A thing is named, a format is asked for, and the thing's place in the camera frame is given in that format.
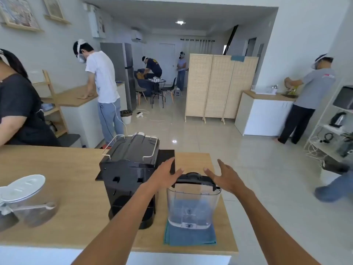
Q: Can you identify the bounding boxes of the person's left hand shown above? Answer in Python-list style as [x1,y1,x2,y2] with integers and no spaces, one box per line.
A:
[147,157,184,195]

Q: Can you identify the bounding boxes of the person's right hand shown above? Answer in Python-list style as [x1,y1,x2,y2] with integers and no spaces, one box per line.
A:
[203,159,250,195]

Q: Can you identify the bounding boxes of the person's right forearm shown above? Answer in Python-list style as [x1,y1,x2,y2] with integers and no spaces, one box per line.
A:
[235,186,322,265]

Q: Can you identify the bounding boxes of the person's left forearm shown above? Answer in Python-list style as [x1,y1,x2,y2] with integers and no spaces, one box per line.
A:
[71,183,168,265]

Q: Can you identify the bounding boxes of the clear water tank black lid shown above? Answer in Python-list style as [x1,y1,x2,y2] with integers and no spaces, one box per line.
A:
[167,172,222,230]

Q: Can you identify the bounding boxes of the black coffee machine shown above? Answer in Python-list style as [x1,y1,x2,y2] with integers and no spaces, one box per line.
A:
[95,132,176,230]

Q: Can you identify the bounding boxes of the blue folded cloth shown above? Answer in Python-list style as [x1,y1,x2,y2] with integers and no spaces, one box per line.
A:
[164,220,217,247]

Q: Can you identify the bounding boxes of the white trash bin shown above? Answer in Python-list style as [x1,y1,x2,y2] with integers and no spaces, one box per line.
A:
[120,109,133,125]

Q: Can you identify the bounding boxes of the white sink cabinet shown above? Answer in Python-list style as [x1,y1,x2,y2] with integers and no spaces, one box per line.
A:
[234,90,299,137]

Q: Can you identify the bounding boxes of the dark chair wooden legs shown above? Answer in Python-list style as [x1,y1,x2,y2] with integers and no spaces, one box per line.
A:
[161,77,177,104]
[134,79,148,106]

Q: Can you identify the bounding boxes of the wicker folding screen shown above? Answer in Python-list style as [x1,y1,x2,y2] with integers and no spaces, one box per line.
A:
[184,53,259,125]

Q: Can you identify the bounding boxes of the round black table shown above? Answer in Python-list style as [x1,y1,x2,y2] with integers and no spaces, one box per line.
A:
[150,78,167,109]

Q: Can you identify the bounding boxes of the white dish rack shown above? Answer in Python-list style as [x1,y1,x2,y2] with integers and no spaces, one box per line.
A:
[251,84,278,95]

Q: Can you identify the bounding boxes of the white cabinet wooden top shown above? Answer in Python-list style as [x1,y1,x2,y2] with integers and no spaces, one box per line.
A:
[51,82,128,149]

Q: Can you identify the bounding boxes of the white door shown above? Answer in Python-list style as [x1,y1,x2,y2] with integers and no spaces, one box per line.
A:
[158,43,176,80]

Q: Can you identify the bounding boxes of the grey refrigerator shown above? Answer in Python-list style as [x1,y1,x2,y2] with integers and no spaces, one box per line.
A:
[99,42,137,112]

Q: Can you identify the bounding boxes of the white curtain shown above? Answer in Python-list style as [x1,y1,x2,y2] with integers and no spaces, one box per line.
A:
[180,38,215,56]

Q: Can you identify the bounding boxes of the wooden ladder shelf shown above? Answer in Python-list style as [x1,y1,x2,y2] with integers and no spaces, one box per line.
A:
[32,69,68,138]

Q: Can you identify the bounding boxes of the black electric kettle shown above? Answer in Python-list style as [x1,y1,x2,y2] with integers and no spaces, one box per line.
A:
[329,112,347,128]

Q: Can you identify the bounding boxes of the clear plastic scoop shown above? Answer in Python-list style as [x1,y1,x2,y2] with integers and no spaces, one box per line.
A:
[10,202,56,212]

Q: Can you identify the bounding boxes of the clear jar with white lid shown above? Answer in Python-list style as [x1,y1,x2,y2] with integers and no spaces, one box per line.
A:
[0,174,58,228]

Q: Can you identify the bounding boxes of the black microwave oven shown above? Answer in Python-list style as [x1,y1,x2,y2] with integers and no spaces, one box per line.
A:
[333,85,353,110]

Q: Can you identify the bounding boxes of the small framed picture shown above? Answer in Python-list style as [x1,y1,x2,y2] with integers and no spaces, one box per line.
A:
[42,0,71,25]

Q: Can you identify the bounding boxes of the large framed picture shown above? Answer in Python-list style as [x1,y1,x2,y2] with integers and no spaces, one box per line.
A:
[0,0,44,32]

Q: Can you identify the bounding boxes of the white wire shelf rack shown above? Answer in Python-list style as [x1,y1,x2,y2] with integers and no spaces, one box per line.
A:
[303,79,353,164]

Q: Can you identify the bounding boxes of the white wall heater box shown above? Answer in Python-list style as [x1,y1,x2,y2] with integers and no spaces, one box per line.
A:
[88,5,100,39]

